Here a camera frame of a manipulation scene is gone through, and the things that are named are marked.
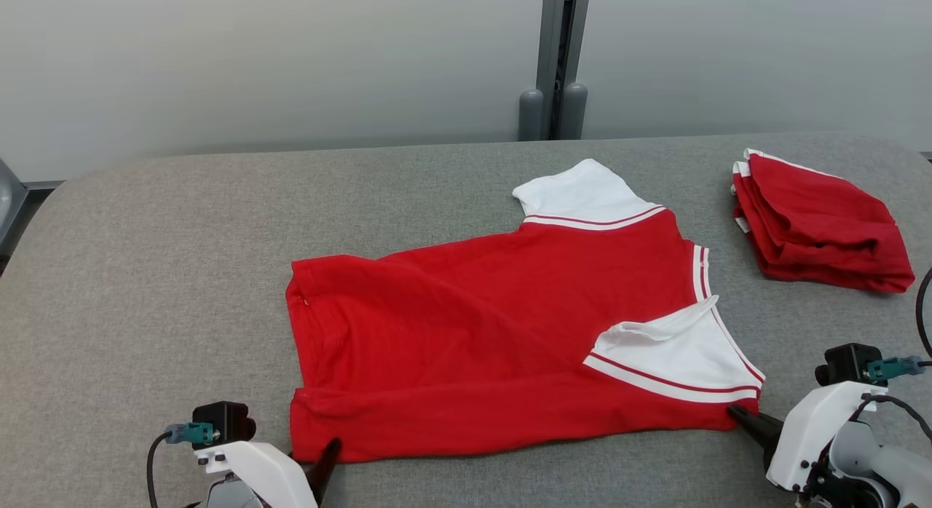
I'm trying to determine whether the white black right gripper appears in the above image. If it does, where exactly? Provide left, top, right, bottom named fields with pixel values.
left=727, top=381, right=888, bottom=492

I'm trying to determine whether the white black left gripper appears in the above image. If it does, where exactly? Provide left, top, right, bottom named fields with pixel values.
left=195, top=440, right=343, bottom=508

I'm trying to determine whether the red white jersey garment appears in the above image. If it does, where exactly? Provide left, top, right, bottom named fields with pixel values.
left=730, top=148, right=916, bottom=294
left=285, top=159, right=767, bottom=464

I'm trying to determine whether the grey angled panel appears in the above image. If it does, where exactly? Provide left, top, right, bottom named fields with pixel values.
left=0, top=159, right=30, bottom=258

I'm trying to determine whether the teal plug left camera cable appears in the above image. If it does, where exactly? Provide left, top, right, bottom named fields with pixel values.
left=146, top=423, right=219, bottom=508

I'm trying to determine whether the teal plug camera cable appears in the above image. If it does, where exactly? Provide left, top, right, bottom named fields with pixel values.
left=866, top=266, right=932, bottom=382
left=146, top=423, right=219, bottom=508

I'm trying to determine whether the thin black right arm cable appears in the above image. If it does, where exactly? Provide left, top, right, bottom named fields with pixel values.
left=859, top=394, right=932, bottom=445

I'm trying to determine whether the teal plug right camera cable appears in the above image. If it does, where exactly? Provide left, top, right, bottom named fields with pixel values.
left=866, top=266, right=932, bottom=382

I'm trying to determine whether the grey aluminium wall post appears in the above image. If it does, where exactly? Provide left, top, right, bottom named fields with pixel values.
left=517, top=0, right=592, bottom=142

